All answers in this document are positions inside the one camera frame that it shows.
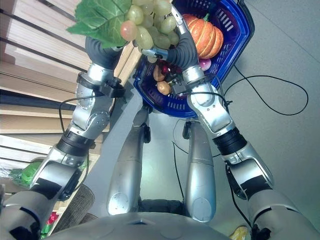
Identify dark robot feet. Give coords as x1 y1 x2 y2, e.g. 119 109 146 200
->
138 198 188 216

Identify grey woven basket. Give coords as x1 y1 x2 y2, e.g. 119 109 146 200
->
51 184 96 234

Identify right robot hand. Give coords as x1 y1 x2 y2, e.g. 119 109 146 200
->
141 4 201 73

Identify wooden slatted shelf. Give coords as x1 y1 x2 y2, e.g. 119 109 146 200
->
0 0 137 173

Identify long black floor cable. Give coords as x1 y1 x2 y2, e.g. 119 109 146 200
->
219 64 310 117

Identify left silver robot leg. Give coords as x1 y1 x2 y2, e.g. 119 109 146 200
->
106 106 152 216

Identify green grape bunch with leaf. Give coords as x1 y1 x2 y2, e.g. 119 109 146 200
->
66 0 181 64

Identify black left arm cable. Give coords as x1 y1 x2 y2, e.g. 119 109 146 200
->
58 93 103 133

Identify brown potato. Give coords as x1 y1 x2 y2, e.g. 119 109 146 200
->
156 81 172 96

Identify green leafy vegetable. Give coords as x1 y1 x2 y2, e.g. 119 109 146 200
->
9 161 44 187

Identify thin black floor cable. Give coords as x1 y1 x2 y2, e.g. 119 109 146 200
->
171 118 189 202

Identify small red fruit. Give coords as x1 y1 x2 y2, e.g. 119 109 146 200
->
161 65 175 76

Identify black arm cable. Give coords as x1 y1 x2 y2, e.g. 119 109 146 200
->
58 93 103 133
224 161 254 232

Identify purple round vegetable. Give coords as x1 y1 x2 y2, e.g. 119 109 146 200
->
199 58 213 71

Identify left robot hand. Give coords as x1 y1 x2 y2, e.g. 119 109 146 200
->
85 36 131 70

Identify orange pumpkin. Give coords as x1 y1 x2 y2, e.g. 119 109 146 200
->
182 13 225 60

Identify yellow fruit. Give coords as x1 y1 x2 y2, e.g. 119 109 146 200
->
229 225 252 240

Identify grey robot torso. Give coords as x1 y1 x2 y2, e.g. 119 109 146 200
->
44 211 252 240

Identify blue plastic shopping basket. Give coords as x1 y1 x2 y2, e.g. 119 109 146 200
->
132 0 256 119

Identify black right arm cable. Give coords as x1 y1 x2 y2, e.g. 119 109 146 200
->
224 161 254 232

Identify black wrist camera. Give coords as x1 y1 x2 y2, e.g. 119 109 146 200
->
98 77 127 99
167 72 189 96

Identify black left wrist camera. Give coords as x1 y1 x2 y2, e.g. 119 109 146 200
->
98 77 127 99

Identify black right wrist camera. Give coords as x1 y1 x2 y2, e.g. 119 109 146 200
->
167 72 189 96

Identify tan pear-shaped fruit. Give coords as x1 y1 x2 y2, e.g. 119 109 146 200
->
153 64 166 82

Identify red and green vegetable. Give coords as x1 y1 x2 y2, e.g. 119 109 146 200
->
39 211 60 237

